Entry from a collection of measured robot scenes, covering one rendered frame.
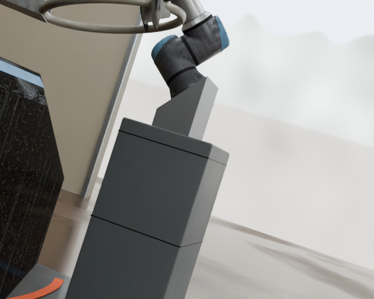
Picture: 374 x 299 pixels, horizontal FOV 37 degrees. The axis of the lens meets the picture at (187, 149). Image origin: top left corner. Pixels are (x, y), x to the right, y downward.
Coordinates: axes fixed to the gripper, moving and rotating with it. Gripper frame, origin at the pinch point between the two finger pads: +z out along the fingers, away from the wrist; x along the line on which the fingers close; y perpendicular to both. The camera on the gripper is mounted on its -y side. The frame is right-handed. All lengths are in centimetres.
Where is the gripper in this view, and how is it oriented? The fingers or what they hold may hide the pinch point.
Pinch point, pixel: (149, 25)
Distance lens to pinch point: 175.7
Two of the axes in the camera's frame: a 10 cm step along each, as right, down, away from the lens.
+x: -5.9, -0.2, 8.1
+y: 8.1, 0.2, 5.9
